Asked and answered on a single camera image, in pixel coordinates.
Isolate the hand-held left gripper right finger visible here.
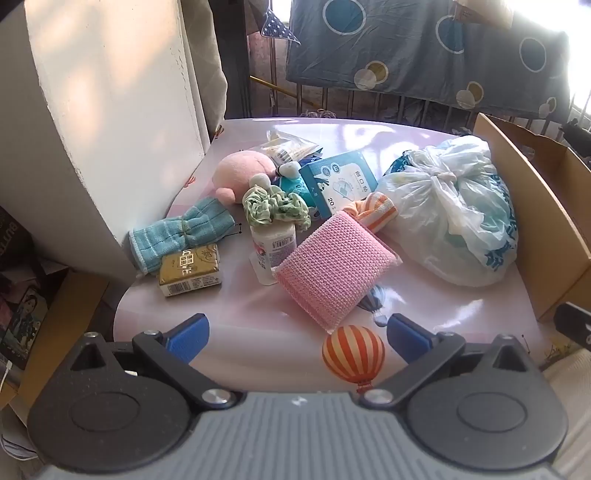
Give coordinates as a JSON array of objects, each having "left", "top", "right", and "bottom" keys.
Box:
[{"left": 361, "top": 314, "right": 539, "bottom": 409}]

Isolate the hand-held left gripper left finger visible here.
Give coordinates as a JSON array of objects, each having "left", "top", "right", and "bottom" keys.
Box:
[{"left": 70, "top": 313, "right": 235, "bottom": 411}]

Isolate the pink knitted sponge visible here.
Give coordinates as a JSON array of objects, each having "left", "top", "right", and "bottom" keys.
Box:
[{"left": 273, "top": 211, "right": 402, "bottom": 333}]

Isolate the orange striped white towel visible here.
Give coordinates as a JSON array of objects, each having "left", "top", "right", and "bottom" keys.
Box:
[{"left": 344, "top": 193, "right": 399, "bottom": 234}]

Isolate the gold tissue pack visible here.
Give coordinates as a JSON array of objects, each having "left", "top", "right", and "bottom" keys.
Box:
[{"left": 158, "top": 244, "right": 222, "bottom": 298}]

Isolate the teal striped cloth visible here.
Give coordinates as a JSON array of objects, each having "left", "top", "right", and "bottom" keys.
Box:
[{"left": 128, "top": 196, "right": 232, "bottom": 273}]

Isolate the white plastic bottle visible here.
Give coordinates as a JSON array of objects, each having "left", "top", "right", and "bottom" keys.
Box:
[{"left": 249, "top": 222, "right": 296, "bottom": 284}]

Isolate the white plastic bag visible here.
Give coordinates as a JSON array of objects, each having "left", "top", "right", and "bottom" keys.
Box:
[{"left": 376, "top": 135, "right": 520, "bottom": 287}]

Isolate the brown cardboard carton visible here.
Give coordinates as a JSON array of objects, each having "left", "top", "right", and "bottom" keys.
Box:
[{"left": 0, "top": 270, "right": 109, "bottom": 411}]

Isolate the open cardboard box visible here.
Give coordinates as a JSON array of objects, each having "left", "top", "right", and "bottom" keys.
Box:
[{"left": 473, "top": 112, "right": 591, "bottom": 324}]

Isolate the green patterned scrunchie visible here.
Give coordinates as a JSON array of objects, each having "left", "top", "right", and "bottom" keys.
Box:
[{"left": 242, "top": 185, "right": 312, "bottom": 229}]

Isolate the dark printed box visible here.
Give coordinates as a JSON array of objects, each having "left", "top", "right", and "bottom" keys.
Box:
[{"left": 0, "top": 205, "right": 51, "bottom": 370}]

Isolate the blue face mask pack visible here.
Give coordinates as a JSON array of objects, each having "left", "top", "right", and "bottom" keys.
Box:
[{"left": 299, "top": 150, "right": 382, "bottom": 217}]

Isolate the pink plush toy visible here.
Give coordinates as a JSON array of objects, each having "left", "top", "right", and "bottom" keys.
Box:
[{"left": 215, "top": 150, "right": 301, "bottom": 204}]

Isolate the teal wet wipes pack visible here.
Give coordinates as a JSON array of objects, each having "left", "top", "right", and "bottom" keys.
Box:
[{"left": 272, "top": 175, "right": 319, "bottom": 217}]

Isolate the clear snack packet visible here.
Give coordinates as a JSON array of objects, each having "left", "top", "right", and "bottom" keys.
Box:
[{"left": 267, "top": 129, "right": 321, "bottom": 164}]

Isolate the metal balcony railing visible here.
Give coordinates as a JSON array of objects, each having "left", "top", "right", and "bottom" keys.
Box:
[{"left": 247, "top": 32, "right": 591, "bottom": 144}]

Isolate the yellow stick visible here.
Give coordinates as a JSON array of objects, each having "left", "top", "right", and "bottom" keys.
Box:
[{"left": 249, "top": 76, "right": 301, "bottom": 100}]

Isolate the beige curtain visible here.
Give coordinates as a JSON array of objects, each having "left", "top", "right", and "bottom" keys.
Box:
[{"left": 185, "top": 0, "right": 229, "bottom": 141}]

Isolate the blue circle-print hanging sheet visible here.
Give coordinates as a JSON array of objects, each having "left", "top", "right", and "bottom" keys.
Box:
[{"left": 285, "top": 0, "right": 573, "bottom": 121}]

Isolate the beige hanging cloth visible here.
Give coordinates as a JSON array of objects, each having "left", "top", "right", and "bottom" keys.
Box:
[{"left": 452, "top": 0, "right": 514, "bottom": 29}]

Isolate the star-print triangular flag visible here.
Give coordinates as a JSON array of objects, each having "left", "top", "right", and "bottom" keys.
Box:
[{"left": 260, "top": 9, "right": 301, "bottom": 45}]

